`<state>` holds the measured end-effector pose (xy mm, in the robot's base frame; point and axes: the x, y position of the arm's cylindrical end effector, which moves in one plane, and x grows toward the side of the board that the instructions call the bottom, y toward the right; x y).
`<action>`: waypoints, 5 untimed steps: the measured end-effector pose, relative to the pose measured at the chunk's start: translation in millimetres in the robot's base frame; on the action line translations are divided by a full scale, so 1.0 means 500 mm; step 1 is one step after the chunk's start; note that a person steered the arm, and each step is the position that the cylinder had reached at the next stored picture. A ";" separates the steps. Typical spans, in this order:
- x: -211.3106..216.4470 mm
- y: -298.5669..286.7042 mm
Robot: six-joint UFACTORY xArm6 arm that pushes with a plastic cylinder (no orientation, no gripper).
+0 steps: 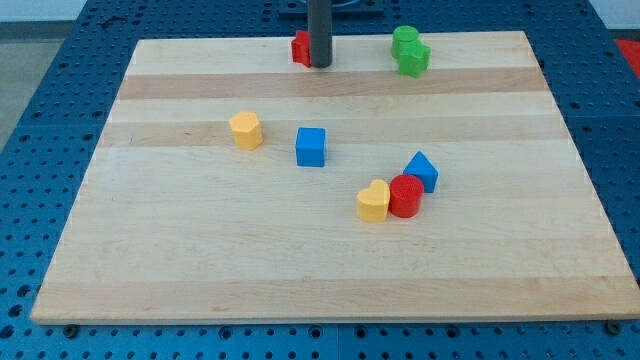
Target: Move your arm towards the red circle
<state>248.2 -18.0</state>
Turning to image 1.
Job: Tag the red star block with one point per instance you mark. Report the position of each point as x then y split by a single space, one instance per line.
300 48

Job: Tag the blue triangle block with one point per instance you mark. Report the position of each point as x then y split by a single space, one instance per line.
421 167

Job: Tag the yellow heart block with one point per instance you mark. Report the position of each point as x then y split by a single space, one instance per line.
373 202

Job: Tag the green cylinder block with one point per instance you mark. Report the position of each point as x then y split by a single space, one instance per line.
402 37

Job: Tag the yellow hexagon block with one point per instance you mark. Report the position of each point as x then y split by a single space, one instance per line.
247 130

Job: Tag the light wooden board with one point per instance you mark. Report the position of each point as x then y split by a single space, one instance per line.
173 224

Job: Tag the green star block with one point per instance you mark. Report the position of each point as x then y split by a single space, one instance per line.
413 60

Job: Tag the red cylinder block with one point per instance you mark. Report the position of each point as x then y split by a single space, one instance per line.
406 192

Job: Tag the red object at right edge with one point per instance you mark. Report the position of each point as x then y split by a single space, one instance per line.
631 52

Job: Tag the blue cube block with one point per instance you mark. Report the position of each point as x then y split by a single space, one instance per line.
310 147

